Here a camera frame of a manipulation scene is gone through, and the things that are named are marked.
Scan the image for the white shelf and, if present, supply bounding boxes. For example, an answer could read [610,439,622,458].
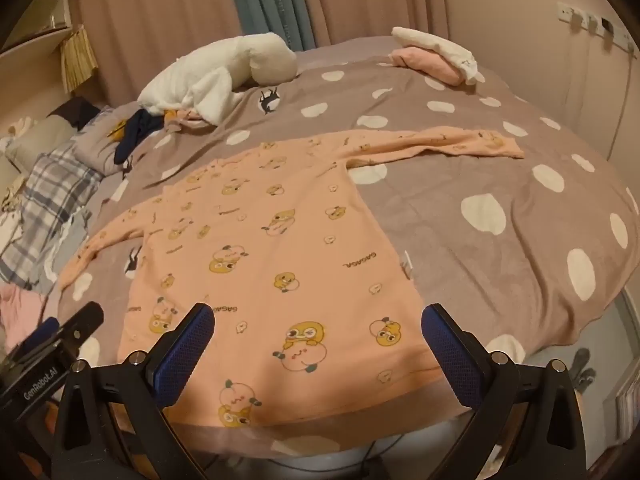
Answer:
[0,0,76,56]

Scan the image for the teal curtain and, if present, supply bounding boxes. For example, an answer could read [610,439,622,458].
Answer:
[225,0,316,52]

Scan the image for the beige pillow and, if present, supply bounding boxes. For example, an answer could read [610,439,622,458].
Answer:
[5,115,76,171]

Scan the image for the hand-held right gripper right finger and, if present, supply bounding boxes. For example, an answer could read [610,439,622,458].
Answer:
[421,303,588,480]

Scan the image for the grey plaid cloth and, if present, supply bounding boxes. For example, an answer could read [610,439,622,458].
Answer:
[0,142,103,291]

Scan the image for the black wall cable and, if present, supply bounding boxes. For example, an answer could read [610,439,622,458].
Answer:
[606,50,632,161]

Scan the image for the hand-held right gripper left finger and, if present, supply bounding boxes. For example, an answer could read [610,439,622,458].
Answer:
[50,302,216,480]

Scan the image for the brown polka dot blanket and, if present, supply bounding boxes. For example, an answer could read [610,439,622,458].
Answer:
[57,35,640,461]

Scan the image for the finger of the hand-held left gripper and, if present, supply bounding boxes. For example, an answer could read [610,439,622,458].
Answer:
[18,317,61,359]
[56,302,105,346]

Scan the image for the light pink cloth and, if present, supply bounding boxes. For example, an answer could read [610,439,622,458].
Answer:
[0,285,48,356]

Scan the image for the orange cartoon print shirt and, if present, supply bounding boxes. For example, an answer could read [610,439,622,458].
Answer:
[60,129,525,428]

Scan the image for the white folded cloth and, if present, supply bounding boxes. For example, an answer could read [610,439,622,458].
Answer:
[391,26,485,83]

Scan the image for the white wall socket strip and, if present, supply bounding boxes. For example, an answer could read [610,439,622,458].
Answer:
[556,2,638,53]

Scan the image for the yellow fringed cloth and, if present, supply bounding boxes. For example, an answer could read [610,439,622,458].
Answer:
[61,25,99,94]

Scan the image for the navy blue cloth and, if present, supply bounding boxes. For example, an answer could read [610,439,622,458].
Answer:
[113,109,168,165]

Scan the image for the pile of clothes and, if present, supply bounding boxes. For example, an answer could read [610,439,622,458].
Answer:
[137,32,298,123]

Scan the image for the grey slippers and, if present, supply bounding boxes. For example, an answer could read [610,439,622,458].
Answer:
[570,347,598,391]

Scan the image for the pink folded cloth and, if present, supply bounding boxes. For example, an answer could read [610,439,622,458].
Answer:
[389,46,463,86]

